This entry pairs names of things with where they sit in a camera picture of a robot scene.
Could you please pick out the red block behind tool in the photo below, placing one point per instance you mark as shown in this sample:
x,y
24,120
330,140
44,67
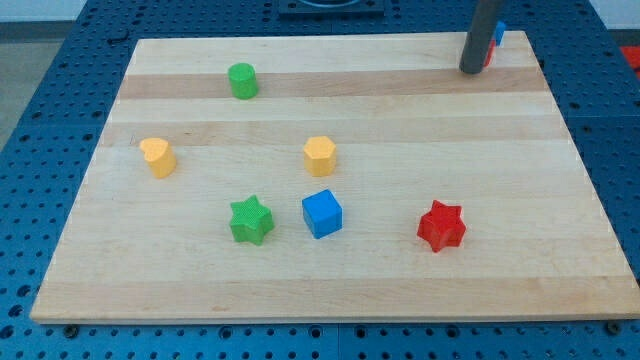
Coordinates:
x,y
490,53

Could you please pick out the green star block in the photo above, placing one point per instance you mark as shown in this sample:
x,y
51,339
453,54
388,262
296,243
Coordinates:
x,y
251,221

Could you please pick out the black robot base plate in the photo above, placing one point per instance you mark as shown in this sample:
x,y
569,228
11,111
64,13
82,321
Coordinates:
x,y
313,8

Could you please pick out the red star block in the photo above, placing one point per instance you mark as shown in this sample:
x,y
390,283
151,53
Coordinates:
x,y
442,226

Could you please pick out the yellow hexagon block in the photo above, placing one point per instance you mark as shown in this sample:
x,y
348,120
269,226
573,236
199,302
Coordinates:
x,y
320,156

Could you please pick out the green cylinder block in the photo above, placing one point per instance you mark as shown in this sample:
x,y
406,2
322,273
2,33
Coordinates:
x,y
243,81

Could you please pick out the yellow heart block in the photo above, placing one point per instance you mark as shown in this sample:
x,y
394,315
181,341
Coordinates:
x,y
159,156

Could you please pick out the blue block behind tool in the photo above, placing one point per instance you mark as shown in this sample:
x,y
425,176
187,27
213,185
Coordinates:
x,y
499,32

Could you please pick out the blue cube block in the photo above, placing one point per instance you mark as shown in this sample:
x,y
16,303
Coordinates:
x,y
322,213

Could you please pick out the light wooden board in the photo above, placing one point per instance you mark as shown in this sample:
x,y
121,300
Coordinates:
x,y
409,127

